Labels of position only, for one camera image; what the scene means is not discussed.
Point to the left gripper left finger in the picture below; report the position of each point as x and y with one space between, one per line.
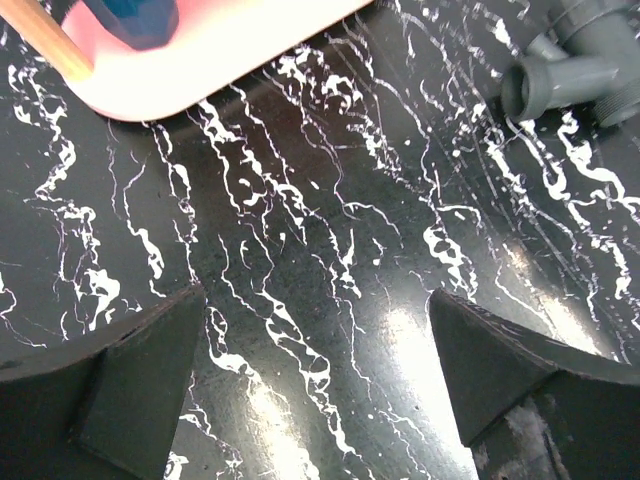
104 405

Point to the grey pipe tee fitting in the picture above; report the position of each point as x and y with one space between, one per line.
593 58

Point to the dark blue cup bottom shelf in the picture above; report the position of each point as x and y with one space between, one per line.
140 24

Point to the pink three-tier shelf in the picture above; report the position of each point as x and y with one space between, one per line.
214 43

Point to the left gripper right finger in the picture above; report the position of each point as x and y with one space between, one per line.
530 407

